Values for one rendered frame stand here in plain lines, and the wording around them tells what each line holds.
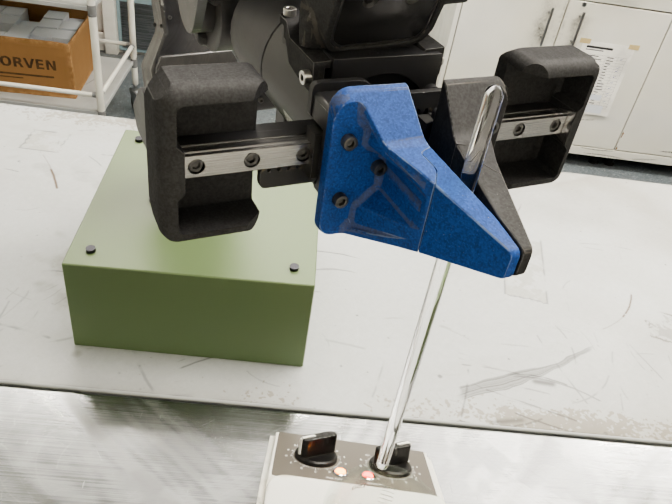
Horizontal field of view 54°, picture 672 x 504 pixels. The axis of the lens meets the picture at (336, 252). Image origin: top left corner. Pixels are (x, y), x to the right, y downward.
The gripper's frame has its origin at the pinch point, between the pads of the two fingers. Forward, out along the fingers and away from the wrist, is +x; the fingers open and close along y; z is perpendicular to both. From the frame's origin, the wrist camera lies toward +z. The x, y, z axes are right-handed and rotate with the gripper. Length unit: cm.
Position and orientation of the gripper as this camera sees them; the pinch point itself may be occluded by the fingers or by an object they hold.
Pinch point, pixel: (458, 204)
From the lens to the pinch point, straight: 23.5
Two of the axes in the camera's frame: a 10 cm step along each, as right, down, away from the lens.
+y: 9.0, -1.6, 4.0
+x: 4.2, 5.9, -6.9
